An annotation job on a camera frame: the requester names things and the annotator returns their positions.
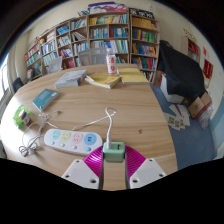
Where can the grey book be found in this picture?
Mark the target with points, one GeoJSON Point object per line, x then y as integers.
{"type": "Point", "coordinates": [70, 78]}

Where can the grey mesh chair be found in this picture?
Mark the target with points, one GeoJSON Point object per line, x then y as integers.
{"type": "Point", "coordinates": [93, 56]}

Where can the open yellow book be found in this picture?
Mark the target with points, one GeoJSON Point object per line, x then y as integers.
{"type": "Point", "coordinates": [103, 79]}

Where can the cardboard box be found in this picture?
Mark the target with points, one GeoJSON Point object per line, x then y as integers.
{"type": "Point", "coordinates": [198, 105]}

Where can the light grey chair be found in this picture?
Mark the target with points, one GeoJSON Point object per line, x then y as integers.
{"type": "Point", "coordinates": [54, 65]}

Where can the teal book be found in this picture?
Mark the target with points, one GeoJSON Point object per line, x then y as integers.
{"type": "Point", "coordinates": [45, 98]}

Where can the green plastic bag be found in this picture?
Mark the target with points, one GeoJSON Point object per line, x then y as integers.
{"type": "Point", "coordinates": [16, 116]}

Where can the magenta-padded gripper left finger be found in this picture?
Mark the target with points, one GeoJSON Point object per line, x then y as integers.
{"type": "Point", "coordinates": [80, 172]}

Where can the window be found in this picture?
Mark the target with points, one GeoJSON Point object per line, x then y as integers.
{"type": "Point", "coordinates": [3, 83]}

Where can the wooden bookshelf unit with books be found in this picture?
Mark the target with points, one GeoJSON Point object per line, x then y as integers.
{"type": "Point", "coordinates": [106, 33]}

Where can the papers on floor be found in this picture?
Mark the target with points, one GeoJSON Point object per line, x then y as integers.
{"type": "Point", "coordinates": [176, 120]}

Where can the red wall hanging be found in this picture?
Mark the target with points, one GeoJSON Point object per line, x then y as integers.
{"type": "Point", "coordinates": [208, 69]}

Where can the closed yellow book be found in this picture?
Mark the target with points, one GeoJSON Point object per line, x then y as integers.
{"type": "Point", "coordinates": [133, 75]}

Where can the white power strip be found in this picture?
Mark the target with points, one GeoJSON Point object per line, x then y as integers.
{"type": "Point", "coordinates": [71, 140]}

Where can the small jar red label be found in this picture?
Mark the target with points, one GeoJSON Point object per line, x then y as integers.
{"type": "Point", "coordinates": [25, 117]}

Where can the clear bottle red label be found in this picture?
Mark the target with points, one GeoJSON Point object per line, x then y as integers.
{"type": "Point", "coordinates": [111, 63]}

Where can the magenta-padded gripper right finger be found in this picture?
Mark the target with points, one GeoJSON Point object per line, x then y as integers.
{"type": "Point", "coordinates": [148, 171]}

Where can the small wooden wall shelf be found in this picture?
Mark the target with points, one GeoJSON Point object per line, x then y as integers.
{"type": "Point", "coordinates": [193, 48]}

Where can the black cloth cover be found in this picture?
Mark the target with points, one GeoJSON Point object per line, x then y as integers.
{"type": "Point", "coordinates": [181, 70]}

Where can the white box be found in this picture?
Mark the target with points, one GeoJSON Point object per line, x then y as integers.
{"type": "Point", "coordinates": [170, 95]}

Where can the dark blue chair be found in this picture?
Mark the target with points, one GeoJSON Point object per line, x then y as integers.
{"type": "Point", "coordinates": [17, 84]}

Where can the mint green charger block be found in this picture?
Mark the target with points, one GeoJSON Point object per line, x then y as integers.
{"type": "Point", "coordinates": [114, 152]}

